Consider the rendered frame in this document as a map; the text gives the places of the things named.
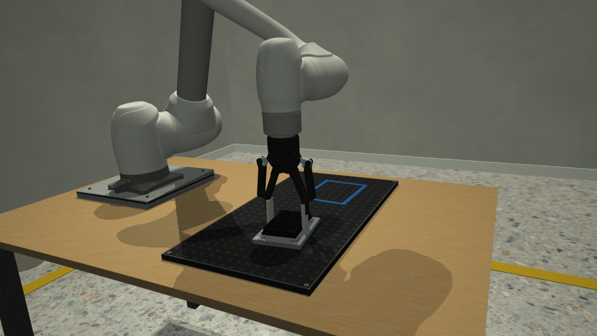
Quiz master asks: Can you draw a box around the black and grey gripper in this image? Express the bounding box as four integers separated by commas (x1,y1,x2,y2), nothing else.
257,134,316,229

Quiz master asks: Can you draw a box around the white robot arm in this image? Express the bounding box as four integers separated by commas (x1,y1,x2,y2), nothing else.
108,0,348,195

